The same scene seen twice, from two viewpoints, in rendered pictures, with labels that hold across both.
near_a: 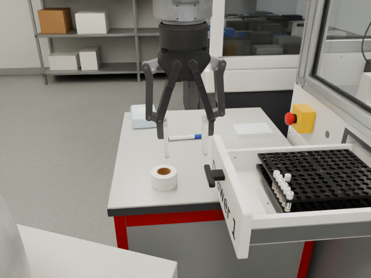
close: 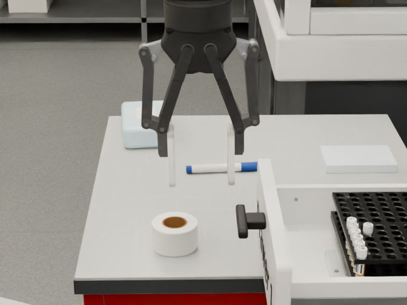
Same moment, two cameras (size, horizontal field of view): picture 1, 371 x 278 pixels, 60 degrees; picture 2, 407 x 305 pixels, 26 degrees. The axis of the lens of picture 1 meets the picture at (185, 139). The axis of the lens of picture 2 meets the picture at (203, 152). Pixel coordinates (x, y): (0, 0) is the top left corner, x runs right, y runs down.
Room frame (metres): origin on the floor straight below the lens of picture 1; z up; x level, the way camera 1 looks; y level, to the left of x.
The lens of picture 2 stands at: (-0.43, -0.08, 1.44)
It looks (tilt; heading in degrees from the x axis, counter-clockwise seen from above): 24 degrees down; 5
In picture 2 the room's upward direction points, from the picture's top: straight up
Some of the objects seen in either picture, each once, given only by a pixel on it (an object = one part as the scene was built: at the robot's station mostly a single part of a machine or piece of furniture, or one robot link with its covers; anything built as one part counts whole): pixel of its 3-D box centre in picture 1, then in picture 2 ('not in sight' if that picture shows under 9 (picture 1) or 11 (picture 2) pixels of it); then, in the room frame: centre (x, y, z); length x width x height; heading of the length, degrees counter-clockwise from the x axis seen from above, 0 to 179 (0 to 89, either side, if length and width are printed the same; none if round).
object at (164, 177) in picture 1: (164, 177); (174, 233); (0.73, 0.06, 0.78); 0.07 x 0.07 x 0.04
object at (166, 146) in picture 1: (165, 137); (171, 155); (0.52, 0.04, 1.01); 0.03 x 0.01 x 0.07; 6
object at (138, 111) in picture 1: (143, 115); (146, 123); (1.15, 0.16, 0.78); 0.15 x 0.10 x 0.04; 11
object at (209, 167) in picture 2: (185, 137); (224, 167); (0.99, 0.00, 0.77); 0.14 x 0.02 x 0.02; 101
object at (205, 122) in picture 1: (204, 135); (231, 154); (0.52, -0.03, 1.01); 0.03 x 0.01 x 0.07; 6
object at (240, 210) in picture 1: (227, 187); (271, 242); (0.55, -0.09, 0.87); 0.29 x 0.02 x 0.11; 6
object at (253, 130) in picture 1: (252, 130); (357, 158); (1.05, -0.24, 0.77); 0.13 x 0.09 x 0.02; 96
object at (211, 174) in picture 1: (215, 175); (251, 221); (0.55, -0.06, 0.91); 0.07 x 0.04 x 0.01; 6
